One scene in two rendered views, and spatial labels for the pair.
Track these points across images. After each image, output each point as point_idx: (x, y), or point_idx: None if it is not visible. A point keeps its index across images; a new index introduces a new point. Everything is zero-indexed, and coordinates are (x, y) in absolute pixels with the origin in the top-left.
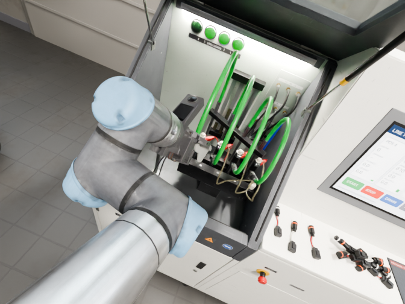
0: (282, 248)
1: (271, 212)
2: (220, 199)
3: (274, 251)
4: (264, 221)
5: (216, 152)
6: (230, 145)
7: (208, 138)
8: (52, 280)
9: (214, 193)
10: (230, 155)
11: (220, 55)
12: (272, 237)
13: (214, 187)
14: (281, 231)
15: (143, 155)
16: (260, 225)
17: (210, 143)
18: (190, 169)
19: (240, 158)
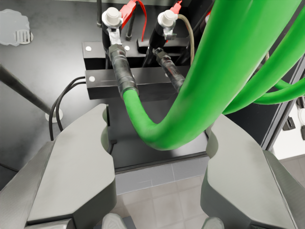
0: (297, 142)
1: (288, 111)
2: (174, 97)
3: (291, 154)
4: (277, 128)
5: (159, 42)
6: (179, 7)
7: (126, 14)
8: None
9: (164, 97)
10: (151, 8)
11: None
12: (282, 135)
13: (164, 93)
14: (293, 123)
15: (7, 96)
16: (271, 134)
17: (272, 154)
18: (115, 91)
19: (169, 6)
